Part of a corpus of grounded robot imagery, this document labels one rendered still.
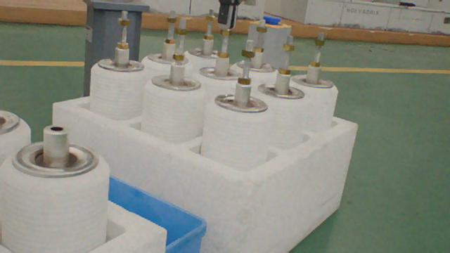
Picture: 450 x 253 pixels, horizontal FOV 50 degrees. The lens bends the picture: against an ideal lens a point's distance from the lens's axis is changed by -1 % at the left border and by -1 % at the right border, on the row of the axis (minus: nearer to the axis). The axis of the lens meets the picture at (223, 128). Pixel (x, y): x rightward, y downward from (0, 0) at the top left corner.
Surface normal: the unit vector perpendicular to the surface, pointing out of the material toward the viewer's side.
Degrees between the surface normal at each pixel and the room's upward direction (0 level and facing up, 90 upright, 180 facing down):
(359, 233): 0
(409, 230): 0
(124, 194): 88
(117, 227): 90
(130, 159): 90
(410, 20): 90
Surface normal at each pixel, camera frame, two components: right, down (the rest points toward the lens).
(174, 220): -0.55, 0.18
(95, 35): -0.33, 0.26
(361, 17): 0.44, 0.35
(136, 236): 0.13, -0.94
